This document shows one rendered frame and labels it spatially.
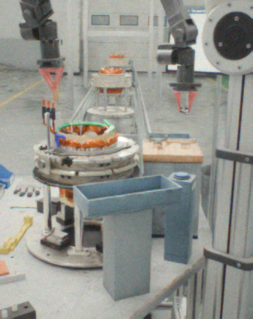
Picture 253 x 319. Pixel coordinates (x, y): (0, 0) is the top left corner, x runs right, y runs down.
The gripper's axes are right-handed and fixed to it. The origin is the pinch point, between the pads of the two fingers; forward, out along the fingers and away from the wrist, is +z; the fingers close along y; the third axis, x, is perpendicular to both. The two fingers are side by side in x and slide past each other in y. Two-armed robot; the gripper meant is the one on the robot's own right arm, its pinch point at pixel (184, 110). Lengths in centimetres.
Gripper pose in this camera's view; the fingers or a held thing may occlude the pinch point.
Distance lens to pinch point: 149.4
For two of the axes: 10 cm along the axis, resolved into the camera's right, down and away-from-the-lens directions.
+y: -10.0, -0.1, 0.3
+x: -0.3, 2.3, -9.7
